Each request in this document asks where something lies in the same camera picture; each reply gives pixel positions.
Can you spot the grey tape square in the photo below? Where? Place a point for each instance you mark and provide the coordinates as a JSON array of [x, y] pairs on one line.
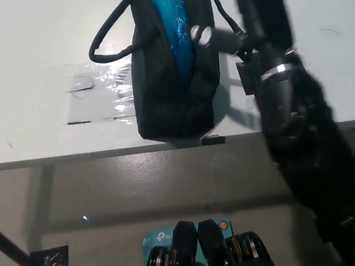
[[81, 85]]

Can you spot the black table leg bar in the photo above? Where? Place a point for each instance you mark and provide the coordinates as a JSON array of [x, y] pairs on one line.
[[7, 244]]

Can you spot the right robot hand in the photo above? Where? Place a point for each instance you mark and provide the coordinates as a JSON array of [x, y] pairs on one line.
[[263, 16]]

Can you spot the black fabric tote bag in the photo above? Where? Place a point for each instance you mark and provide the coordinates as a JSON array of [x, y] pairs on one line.
[[163, 115]]

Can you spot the teal tp-link box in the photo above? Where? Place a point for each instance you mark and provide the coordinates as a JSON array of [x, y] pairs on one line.
[[157, 239]]

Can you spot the small black tape piece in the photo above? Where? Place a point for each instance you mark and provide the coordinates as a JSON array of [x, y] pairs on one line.
[[213, 140]]

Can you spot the black floor tape patch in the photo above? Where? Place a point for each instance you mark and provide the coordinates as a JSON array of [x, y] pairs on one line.
[[50, 259]]

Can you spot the clear plastic tape sheet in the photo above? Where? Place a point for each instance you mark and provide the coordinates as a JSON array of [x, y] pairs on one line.
[[100, 105]]

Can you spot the blue plate stack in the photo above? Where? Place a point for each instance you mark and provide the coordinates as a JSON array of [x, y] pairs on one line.
[[171, 30]]

